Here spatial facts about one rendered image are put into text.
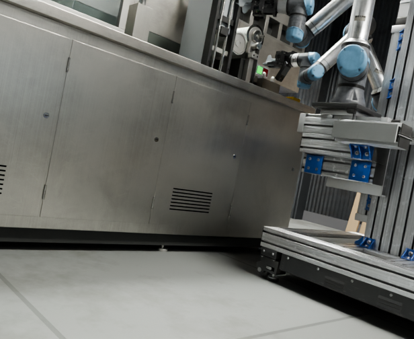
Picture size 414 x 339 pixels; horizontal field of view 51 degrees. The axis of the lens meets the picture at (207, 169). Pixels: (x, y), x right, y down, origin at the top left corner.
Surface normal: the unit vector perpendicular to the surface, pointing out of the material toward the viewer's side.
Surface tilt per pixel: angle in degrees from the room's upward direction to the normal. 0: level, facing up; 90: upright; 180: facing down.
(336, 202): 90
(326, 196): 90
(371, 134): 90
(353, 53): 98
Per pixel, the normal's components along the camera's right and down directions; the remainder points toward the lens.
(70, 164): 0.65, 0.14
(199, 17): -0.74, -0.13
